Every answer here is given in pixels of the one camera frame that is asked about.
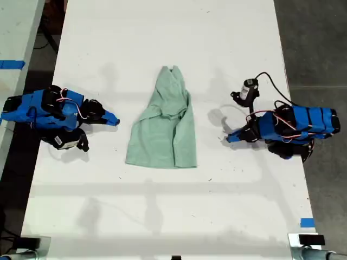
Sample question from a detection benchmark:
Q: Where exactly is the black camera cable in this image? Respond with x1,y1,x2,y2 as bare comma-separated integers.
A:
254,71,294,107

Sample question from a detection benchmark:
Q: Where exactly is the small black box white plate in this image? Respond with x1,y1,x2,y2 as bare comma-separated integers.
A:
287,232,326,248

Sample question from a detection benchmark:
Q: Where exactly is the pale green T-shirt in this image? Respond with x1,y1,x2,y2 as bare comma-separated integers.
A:
125,64,198,170

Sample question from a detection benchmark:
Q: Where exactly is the grey metal clamp tube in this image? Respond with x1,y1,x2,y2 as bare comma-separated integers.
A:
289,245,347,260
0,249,39,260

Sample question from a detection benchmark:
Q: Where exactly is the black camera box white label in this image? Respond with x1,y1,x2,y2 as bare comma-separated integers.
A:
49,128,91,153

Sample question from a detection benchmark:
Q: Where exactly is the short blue tape strip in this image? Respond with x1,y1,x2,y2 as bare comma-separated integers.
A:
300,217,316,229

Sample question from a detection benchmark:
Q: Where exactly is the long blue tape strip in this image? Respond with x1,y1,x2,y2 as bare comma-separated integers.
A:
0,60,26,71

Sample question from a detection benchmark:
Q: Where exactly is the black camera box white body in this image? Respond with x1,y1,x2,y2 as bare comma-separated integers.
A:
230,78,260,115

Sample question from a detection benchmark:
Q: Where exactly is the white side table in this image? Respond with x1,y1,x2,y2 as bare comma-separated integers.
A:
0,0,46,174

